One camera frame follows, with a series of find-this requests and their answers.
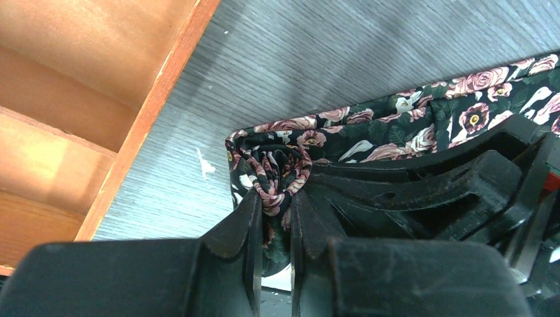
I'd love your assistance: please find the black pink floral tie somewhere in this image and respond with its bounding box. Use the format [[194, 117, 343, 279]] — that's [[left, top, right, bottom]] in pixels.
[[225, 52, 559, 277]]

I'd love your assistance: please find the orange wooden compartment tray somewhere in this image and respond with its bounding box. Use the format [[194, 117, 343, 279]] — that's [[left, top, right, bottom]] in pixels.
[[1, 1, 218, 276]]

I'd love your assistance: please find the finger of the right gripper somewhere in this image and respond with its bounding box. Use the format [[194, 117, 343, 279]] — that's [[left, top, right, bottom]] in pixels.
[[306, 115, 559, 244]]

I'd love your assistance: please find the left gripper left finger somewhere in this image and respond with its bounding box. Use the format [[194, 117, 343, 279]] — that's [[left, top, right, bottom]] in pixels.
[[1, 190, 263, 316]]

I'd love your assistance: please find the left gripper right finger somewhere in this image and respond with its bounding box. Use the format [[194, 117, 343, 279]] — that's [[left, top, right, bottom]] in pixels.
[[291, 191, 532, 316]]

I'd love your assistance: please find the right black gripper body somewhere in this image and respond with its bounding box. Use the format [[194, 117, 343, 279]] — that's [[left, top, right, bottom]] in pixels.
[[503, 174, 560, 302]]

